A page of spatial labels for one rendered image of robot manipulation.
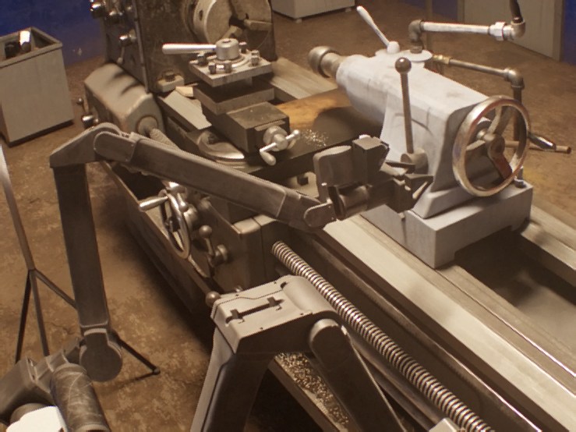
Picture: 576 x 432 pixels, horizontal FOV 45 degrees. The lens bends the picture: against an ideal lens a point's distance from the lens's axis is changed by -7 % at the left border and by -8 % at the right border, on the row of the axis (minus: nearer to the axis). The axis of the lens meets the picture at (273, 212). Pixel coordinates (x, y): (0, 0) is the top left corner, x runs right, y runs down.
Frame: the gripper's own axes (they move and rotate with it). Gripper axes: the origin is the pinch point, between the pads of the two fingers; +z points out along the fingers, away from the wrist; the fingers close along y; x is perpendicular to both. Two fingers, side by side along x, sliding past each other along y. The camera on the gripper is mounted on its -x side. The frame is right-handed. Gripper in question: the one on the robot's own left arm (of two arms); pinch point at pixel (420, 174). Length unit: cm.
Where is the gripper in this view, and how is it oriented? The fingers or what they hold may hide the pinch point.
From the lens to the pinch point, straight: 143.8
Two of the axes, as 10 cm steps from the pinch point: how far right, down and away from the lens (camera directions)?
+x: 0.9, 8.5, 5.2
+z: 8.7, -3.2, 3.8
